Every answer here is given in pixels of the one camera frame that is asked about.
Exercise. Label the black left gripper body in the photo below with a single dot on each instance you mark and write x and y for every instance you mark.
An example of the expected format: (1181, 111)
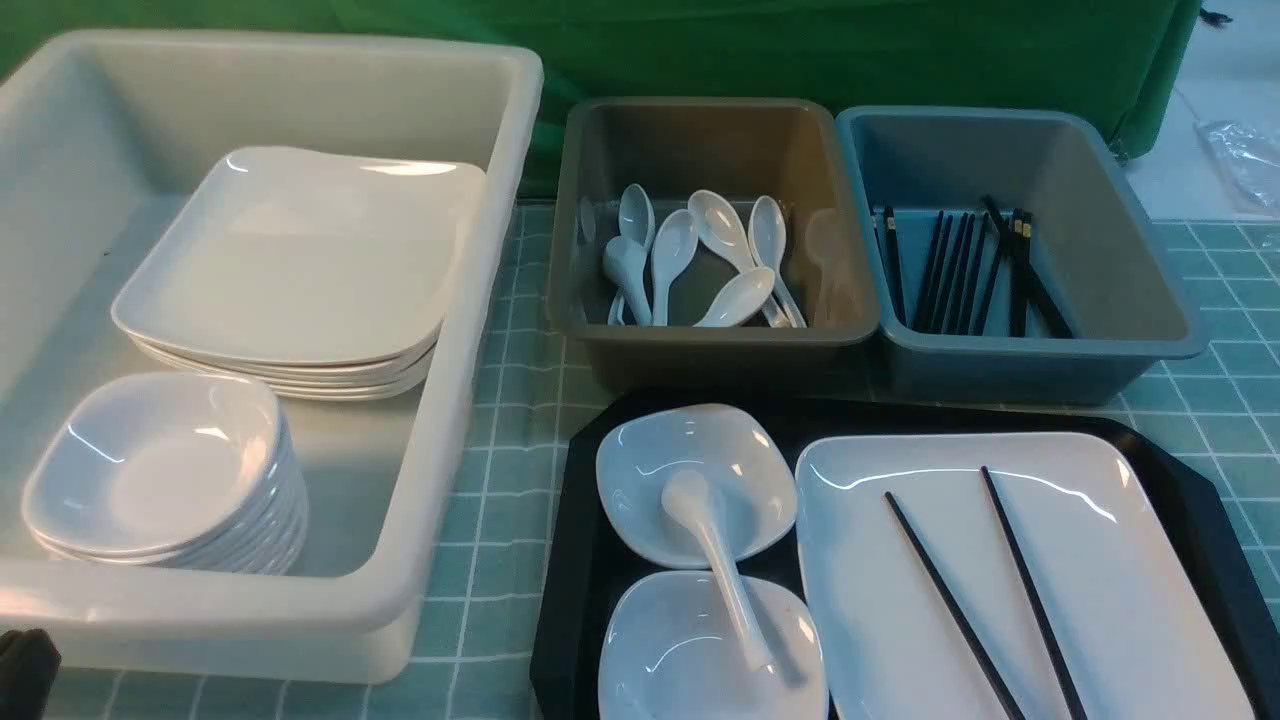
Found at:
(30, 662)

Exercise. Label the white square bowl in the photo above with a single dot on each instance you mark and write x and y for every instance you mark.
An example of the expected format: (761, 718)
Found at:
(756, 488)
(670, 652)

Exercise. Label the white ceramic soup spoon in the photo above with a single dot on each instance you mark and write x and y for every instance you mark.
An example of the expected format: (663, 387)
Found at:
(691, 500)

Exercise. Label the black chopstick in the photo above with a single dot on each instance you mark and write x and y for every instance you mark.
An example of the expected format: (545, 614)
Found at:
(1060, 667)
(988, 667)

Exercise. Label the large white square plate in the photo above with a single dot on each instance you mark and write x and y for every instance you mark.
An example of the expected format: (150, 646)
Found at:
(1133, 632)

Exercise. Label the stack of white bowls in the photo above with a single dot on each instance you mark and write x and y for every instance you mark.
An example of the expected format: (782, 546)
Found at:
(174, 470)

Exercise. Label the green checkered tablecloth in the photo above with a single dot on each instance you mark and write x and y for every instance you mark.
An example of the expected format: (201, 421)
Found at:
(1216, 413)

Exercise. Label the stack of white plates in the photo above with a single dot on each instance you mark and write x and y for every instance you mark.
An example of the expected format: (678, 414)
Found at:
(325, 276)

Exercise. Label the large white plastic tub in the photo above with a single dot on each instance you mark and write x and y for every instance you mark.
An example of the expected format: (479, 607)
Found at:
(105, 133)

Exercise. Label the white spoon low left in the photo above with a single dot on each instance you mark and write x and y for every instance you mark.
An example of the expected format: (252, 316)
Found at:
(624, 262)

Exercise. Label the white spoon far left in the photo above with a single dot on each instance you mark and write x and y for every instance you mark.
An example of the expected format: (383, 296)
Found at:
(636, 217)

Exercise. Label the white spoon front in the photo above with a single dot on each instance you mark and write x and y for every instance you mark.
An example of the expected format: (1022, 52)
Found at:
(739, 299)

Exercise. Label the white spoon middle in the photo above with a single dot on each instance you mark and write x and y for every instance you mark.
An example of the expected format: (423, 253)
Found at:
(721, 230)

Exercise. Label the white spoon right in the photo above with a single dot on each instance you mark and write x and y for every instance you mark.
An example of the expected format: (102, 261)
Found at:
(767, 238)

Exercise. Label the brown plastic bin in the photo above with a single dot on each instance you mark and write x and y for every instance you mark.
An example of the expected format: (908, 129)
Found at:
(741, 149)

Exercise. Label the bundle of black chopsticks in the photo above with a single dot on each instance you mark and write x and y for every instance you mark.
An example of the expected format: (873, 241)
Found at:
(969, 273)

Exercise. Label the blue plastic bin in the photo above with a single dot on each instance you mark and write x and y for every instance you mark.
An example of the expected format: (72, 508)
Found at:
(1094, 246)

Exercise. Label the black serving tray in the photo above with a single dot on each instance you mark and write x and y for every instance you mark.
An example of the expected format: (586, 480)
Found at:
(590, 567)

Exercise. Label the green backdrop cloth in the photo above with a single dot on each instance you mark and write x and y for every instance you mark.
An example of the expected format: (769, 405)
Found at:
(1112, 63)

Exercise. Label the clear plastic bag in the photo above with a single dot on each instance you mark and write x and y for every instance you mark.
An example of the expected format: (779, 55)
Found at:
(1246, 159)

